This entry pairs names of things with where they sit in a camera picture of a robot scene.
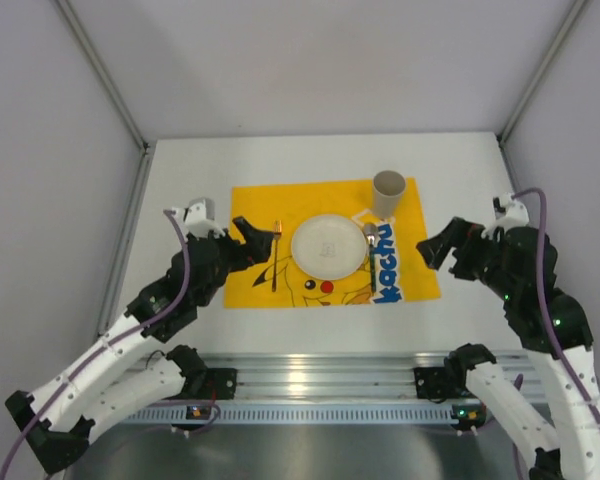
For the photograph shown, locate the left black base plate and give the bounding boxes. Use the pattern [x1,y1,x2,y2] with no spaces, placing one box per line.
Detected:
[177,368,238,401]

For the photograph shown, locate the aluminium mounting rail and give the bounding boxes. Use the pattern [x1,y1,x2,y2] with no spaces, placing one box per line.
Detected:
[59,352,600,401]

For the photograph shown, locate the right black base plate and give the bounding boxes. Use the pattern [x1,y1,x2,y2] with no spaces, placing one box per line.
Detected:
[413,366,474,403]

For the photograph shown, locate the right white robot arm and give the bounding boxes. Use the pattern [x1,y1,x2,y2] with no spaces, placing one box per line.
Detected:
[416,189,600,479]

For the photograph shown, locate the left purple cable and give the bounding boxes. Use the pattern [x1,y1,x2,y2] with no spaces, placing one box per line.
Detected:
[0,208,221,480]

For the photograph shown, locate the yellow pikachu cloth placemat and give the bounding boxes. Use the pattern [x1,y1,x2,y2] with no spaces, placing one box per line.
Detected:
[224,178,440,308]

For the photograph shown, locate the spoon with green handle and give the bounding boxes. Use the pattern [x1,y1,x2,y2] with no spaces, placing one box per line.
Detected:
[363,222,379,294]

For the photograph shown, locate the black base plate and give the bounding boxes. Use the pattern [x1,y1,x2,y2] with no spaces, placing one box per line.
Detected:
[413,366,474,403]
[177,368,238,401]

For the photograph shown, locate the beige paper cup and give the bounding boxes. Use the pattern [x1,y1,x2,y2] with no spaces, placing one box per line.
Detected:
[372,170,407,219]

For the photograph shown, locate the copper coloured fork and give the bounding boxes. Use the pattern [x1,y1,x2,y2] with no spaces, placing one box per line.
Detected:
[272,220,283,292]

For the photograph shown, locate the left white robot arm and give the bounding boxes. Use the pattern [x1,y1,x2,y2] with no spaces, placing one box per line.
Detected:
[0,198,274,478]

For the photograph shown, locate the left aluminium frame post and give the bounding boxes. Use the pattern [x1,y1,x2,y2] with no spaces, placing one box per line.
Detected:
[51,0,149,152]

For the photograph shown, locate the right aluminium frame post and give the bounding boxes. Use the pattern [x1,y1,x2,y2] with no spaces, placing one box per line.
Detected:
[497,0,594,144]

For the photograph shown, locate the slotted grey cable duct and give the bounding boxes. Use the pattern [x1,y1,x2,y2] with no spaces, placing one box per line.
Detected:
[129,402,486,425]

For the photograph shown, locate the aluminium frame post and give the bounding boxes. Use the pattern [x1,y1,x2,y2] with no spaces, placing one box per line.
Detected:
[497,0,594,144]
[51,0,149,152]

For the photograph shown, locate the white paper plate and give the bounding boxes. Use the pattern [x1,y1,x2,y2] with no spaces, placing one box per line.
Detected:
[291,214,368,281]

